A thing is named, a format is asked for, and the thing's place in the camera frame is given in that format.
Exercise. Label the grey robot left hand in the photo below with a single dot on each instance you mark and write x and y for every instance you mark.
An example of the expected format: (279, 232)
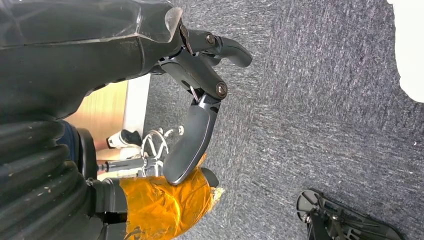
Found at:
(73, 49)

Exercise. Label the person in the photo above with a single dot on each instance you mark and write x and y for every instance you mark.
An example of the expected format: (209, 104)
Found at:
(68, 142)

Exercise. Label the light wood desk panel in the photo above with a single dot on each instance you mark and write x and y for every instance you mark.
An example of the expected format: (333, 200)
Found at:
(106, 109)

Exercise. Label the white desk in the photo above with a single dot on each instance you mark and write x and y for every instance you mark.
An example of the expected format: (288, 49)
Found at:
(137, 102)

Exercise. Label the white and black shoe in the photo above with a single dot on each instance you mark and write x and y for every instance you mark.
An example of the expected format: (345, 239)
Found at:
(127, 139)

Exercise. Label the orange taped robot left leg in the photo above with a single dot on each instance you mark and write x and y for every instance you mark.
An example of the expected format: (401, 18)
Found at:
(159, 205)

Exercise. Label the black robot left foot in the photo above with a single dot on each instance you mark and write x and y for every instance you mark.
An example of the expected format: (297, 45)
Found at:
(344, 222)

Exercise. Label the bright white panel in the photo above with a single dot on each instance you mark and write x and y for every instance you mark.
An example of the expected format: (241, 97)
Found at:
(410, 43)

